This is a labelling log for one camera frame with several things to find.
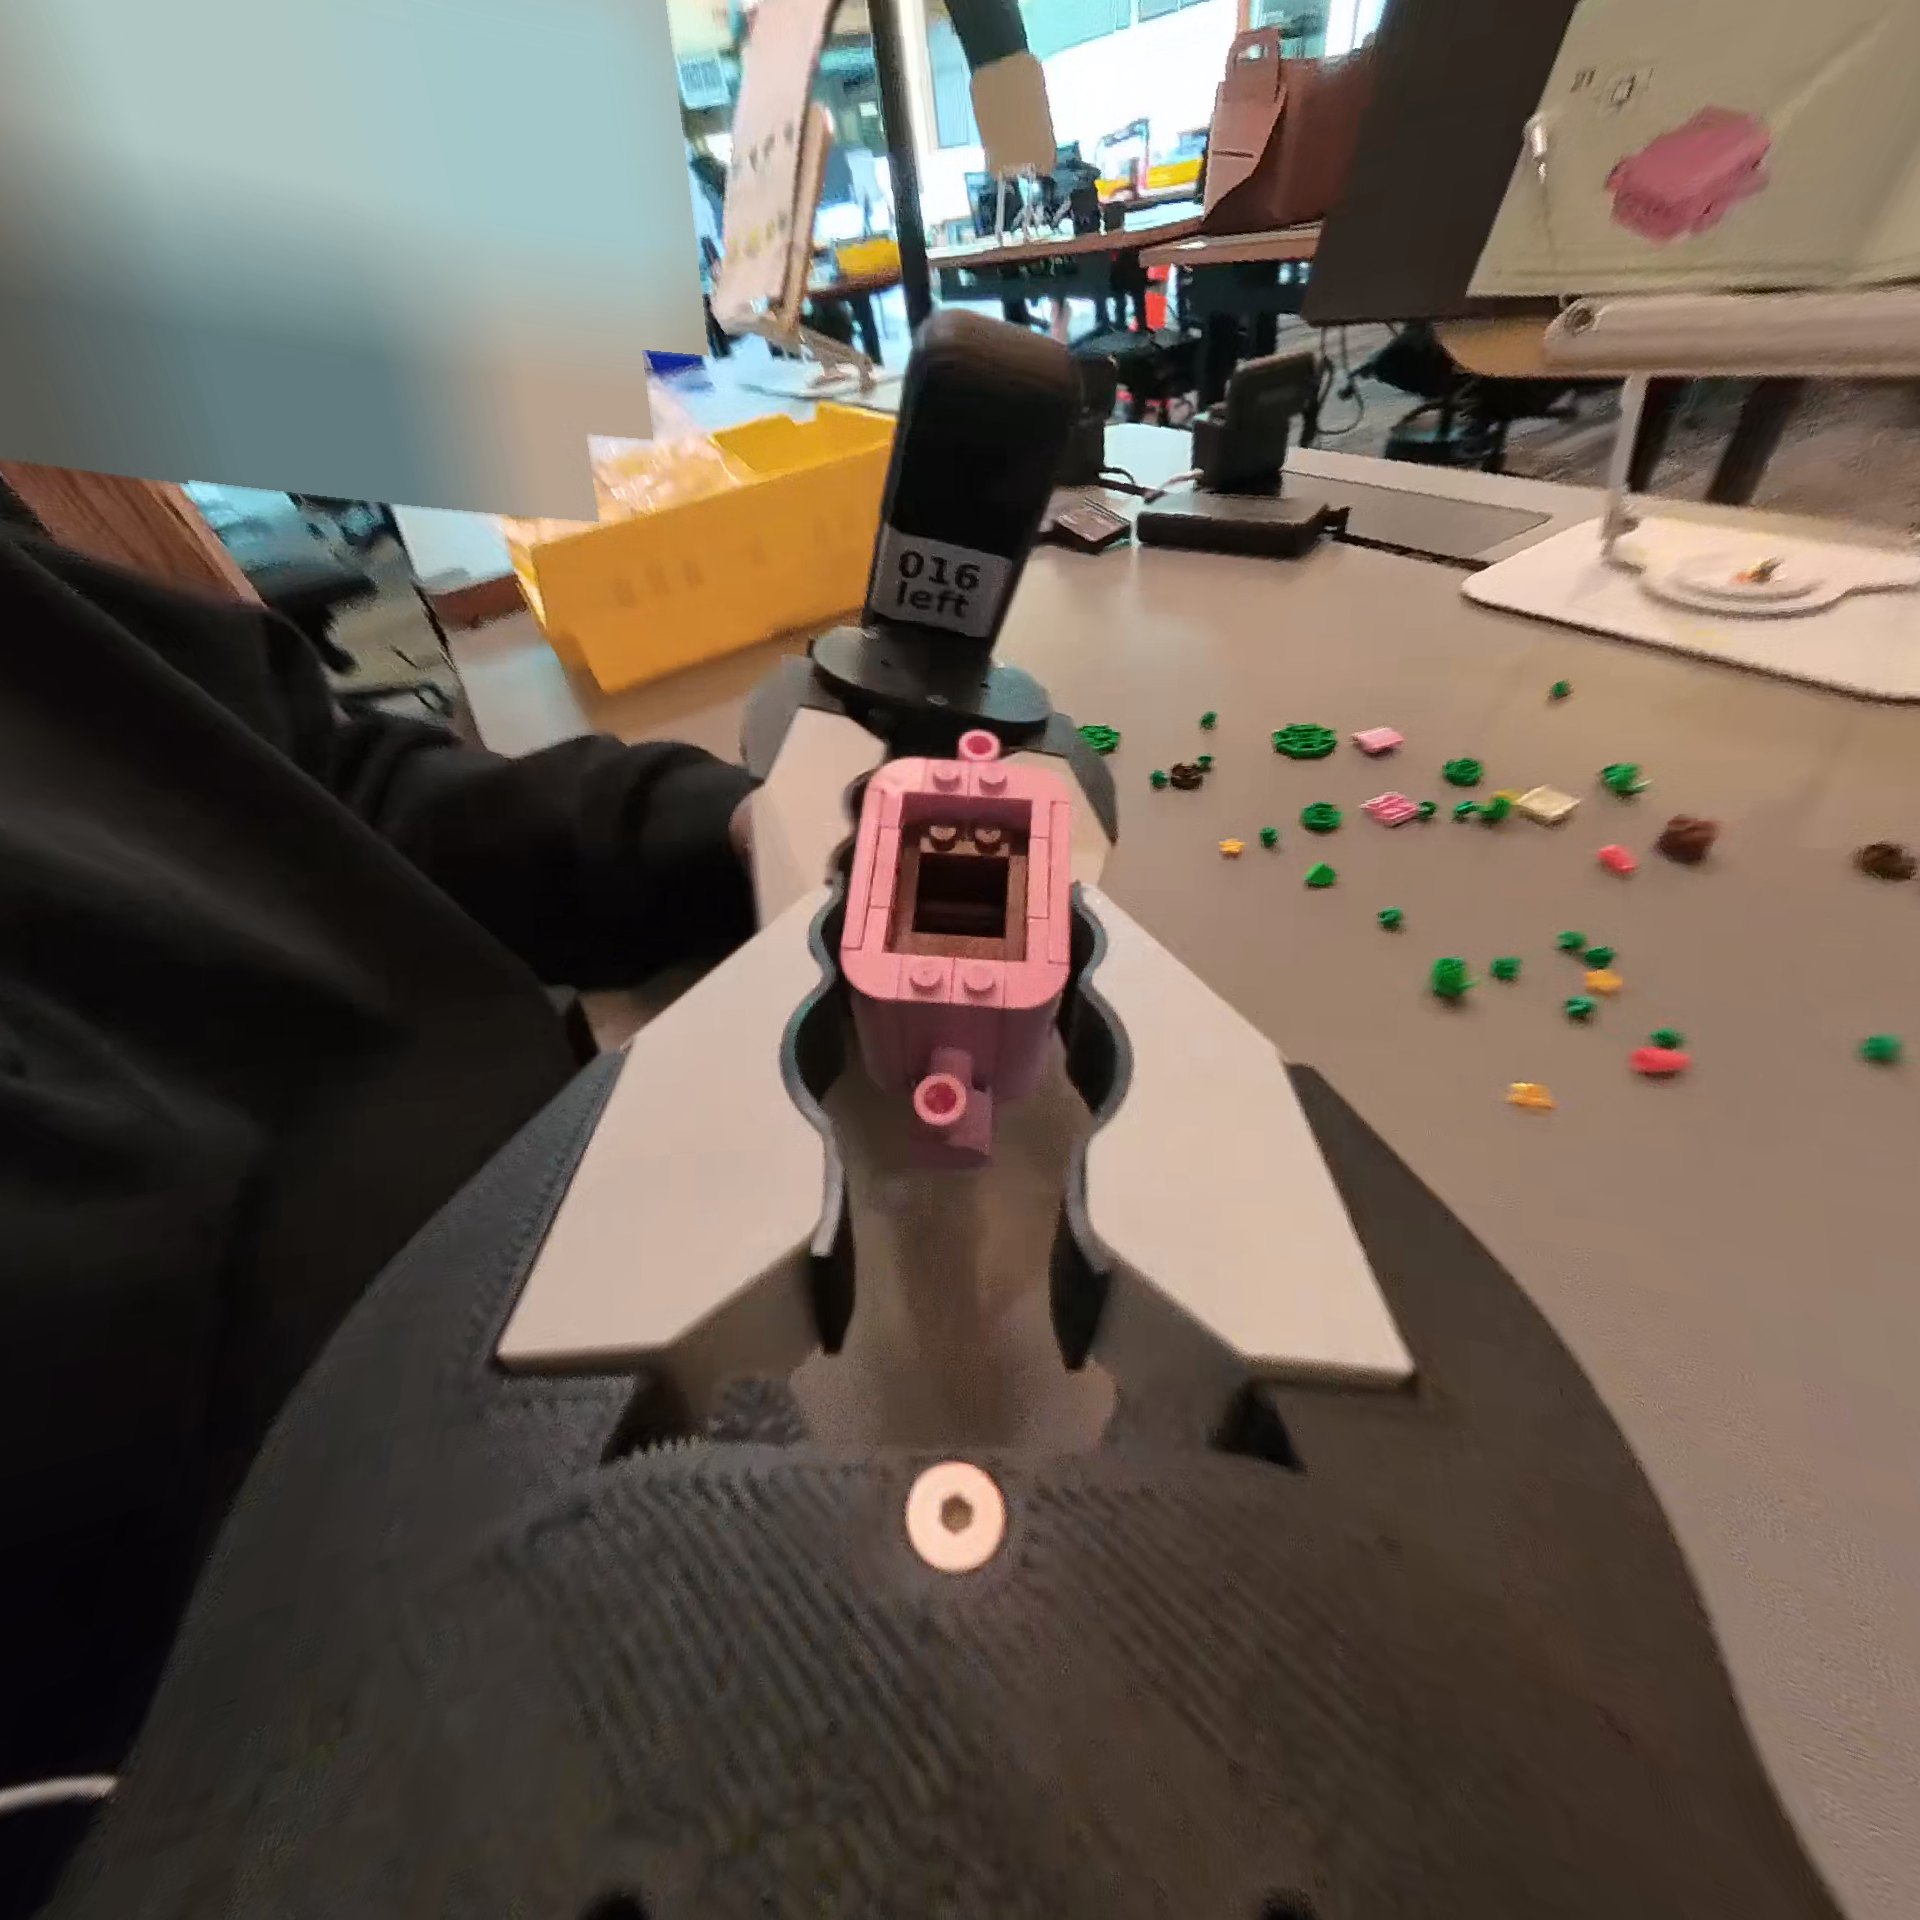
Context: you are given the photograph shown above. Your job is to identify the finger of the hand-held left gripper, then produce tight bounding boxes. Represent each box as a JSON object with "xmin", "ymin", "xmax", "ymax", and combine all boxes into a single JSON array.
[
  {"xmin": 1053, "ymin": 746, "xmax": 1123, "ymax": 888},
  {"xmin": 745, "ymin": 704, "xmax": 889, "ymax": 932}
]

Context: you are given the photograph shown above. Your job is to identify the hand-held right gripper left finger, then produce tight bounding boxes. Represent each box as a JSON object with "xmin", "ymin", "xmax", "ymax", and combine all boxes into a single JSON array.
[{"xmin": 495, "ymin": 884, "xmax": 854, "ymax": 1373}]

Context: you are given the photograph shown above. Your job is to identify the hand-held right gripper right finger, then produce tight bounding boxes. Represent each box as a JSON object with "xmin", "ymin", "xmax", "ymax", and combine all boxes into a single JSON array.
[{"xmin": 1048, "ymin": 884, "xmax": 1418, "ymax": 1390}]

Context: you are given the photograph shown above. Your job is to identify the pink brick animal body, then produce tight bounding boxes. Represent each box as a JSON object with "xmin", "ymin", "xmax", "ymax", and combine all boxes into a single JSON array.
[{"xmin": 835, "ymin": 728, "xmax": 1086, "ymax": 1168}]

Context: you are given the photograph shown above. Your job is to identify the pale green instruction booklet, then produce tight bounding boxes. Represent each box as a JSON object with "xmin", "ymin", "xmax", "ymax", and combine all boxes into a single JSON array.
[{"xmin": 1466, "ymin": 0, "xmax": 1920, "ymax": 297}]

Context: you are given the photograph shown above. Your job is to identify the person's left forearm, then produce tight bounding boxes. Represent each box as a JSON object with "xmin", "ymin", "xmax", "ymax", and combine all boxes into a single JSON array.
[{"xmin": 344, "ymin": 720, "xmax": 767, "ymax": 991}]

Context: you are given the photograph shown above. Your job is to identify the wooden top office desk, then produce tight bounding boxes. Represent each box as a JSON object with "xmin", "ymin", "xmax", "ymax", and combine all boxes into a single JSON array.
[{"xmin": 927, "ymin": 209, "xmax": 1201, "ymax": 325}]

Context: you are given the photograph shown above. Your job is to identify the yellow plastic bin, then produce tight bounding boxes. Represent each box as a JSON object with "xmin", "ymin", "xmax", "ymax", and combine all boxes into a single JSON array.
[{"xmin": 503, "ymin": 401, "xmax": 903, "ymax": 694}]

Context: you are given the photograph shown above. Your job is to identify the black device stand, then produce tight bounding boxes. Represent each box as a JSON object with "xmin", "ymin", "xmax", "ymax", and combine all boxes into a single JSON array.
[{"xmin": 1190, "ymin": 351, "xmax": 1320, "ymax": 495}]

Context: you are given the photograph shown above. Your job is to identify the black metal pole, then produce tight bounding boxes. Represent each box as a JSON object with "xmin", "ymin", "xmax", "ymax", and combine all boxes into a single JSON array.
[{"xmin": 870, "ymin": 0, "xmax": 938, "ymax": 317}]

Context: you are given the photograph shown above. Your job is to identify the scattered small green clips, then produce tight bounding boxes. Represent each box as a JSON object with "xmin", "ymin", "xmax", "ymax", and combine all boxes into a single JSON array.
[{"xmin": 1147, "ymin": 681, "xmax": 1903, "ymax": 1068}]

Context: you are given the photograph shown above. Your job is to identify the clear plastic bags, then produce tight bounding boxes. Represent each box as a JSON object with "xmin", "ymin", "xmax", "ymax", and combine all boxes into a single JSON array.
[{"xmin": 585, "ymin": 428, "xmax": 752, "ymax": 518}]

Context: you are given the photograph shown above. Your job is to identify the black and tan upright panel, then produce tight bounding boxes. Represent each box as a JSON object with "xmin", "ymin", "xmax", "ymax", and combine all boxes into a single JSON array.
[{"xmin": 942, "ymin": 0, "xmax": 1051, "ymax": 168}]

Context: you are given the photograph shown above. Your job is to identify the tilted wooden board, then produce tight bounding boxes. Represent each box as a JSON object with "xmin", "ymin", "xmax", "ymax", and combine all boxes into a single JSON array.
[{"xmin": 704, "ymin": 0, "xmax": 841, "ymax": 361}]

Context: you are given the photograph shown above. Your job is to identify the brown paper bag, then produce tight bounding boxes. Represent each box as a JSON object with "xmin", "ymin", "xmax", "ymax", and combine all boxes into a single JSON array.
[{"xmin": 1199, "ymin": 26, "xmax": 1374, "ymax": 232}]

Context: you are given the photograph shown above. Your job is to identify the person's black jacket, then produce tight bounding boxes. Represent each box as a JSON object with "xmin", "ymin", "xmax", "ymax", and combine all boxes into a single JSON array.
[{"xmin": 0, "ymin": 480, "xmax": 601, "ymax": 1877}]

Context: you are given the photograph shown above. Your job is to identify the wooden post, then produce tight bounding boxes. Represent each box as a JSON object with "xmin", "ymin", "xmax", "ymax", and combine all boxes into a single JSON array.
[{"xmin": 0, "ymin": 461, "xmax": 265, "ymax": 600}]

